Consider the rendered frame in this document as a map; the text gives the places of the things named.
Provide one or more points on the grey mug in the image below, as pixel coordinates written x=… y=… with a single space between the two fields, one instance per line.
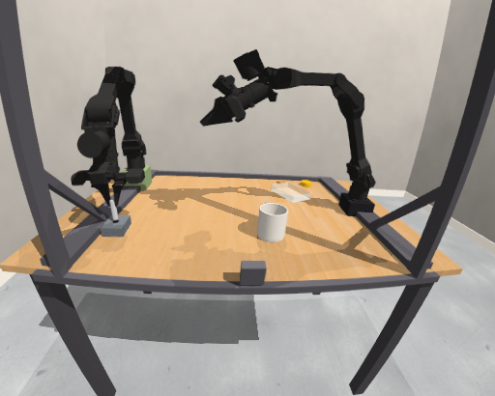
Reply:
x=271 y=228

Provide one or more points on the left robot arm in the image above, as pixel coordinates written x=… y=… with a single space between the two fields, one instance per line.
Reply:
x=95 y=140

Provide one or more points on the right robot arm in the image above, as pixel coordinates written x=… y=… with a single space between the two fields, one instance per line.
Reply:
x=351 y=105

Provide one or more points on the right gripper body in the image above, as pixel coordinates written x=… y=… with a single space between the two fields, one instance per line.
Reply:
x=232 y=104

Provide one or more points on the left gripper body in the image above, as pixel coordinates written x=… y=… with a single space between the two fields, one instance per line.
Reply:
x=134 y=176

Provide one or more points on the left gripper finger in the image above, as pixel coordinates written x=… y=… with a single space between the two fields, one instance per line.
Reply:
x=104 y=190
x=116 y=192

